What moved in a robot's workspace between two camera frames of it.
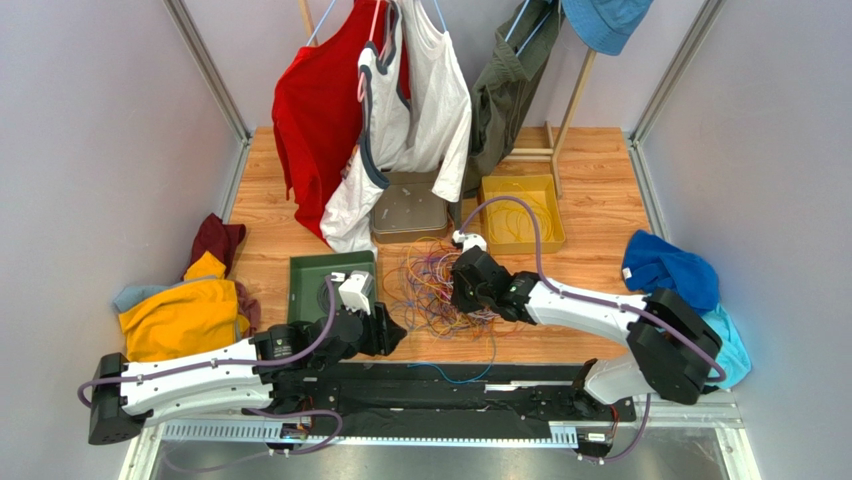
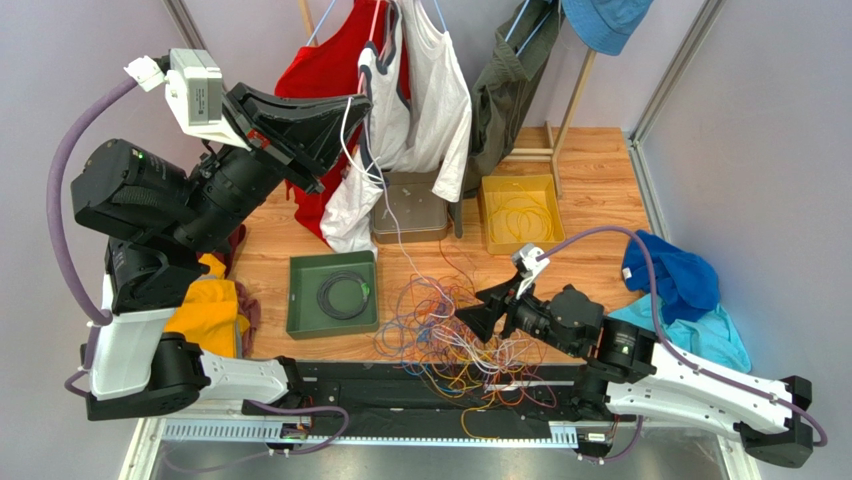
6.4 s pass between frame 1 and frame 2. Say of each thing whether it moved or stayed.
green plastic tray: stayed
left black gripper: moved
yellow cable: stayed
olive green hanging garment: stayed
